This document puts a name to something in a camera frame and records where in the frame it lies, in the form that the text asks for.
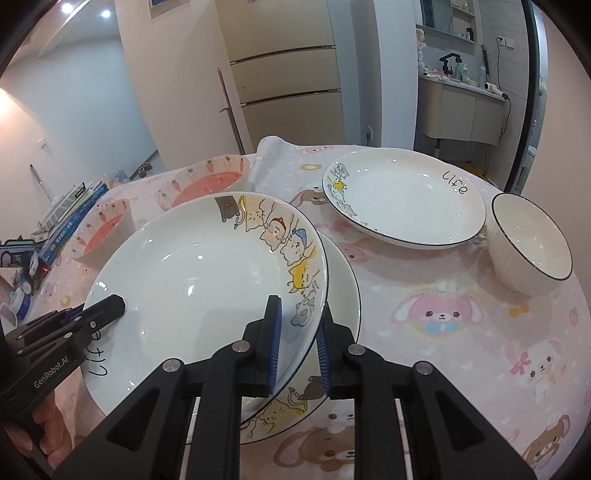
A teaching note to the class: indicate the black door frame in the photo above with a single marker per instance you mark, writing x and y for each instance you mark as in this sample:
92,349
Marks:
531,92

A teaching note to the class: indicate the wall electric panel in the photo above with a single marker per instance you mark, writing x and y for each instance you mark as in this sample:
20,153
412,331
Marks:
159,2

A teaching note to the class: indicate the pink strawberry bowl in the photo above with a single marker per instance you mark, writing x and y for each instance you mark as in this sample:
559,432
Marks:
207,184
104,230

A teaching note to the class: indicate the person's left hand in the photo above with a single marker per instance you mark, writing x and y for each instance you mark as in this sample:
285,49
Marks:
16,441

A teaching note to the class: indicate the beige vanity cabinet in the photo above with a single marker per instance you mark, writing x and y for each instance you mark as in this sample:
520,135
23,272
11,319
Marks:
461,115

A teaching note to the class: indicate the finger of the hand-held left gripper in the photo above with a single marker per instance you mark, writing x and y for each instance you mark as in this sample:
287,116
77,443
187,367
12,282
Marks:
46,325
104,310

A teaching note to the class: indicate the white cartoon cat plate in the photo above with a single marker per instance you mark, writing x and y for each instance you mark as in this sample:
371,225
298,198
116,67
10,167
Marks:
184,267
406,203
344,295

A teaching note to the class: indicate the pink printed tablecloth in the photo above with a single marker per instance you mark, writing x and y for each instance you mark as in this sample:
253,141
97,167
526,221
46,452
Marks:
415,300

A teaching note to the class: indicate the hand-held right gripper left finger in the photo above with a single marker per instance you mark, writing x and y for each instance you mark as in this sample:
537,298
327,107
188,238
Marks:
272,341

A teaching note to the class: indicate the white black-rimmed bowl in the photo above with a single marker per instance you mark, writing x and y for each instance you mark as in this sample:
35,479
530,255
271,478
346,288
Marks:
526,240

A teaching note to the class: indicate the red broom with dustpan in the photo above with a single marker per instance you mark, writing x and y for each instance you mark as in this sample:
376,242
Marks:
231,115

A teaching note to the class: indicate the blue white round container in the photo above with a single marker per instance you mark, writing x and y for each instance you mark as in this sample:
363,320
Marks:
21,302

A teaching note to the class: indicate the stack of books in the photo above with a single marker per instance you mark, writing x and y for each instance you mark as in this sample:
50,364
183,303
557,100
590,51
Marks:
69,212

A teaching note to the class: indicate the white hair dryer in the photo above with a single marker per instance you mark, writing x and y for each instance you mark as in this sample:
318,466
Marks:
494,90

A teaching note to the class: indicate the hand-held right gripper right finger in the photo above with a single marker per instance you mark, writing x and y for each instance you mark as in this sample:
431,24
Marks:
323,364

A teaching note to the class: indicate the ceiling spotlight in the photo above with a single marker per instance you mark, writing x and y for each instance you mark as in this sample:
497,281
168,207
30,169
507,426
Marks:
105,13
67,7

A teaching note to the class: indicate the beige refrigerator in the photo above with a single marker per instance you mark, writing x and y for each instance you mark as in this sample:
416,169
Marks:
286,69

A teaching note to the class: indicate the metal mop pole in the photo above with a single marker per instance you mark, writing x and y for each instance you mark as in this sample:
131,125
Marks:
41,184

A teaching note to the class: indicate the black faucet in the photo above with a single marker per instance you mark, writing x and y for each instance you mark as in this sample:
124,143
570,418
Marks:
450,64

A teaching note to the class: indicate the mirror wall cabinet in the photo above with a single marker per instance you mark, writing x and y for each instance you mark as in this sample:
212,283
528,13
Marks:
443,18

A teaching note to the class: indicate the pair of slippers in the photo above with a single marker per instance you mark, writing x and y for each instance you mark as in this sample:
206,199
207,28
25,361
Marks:
141,170

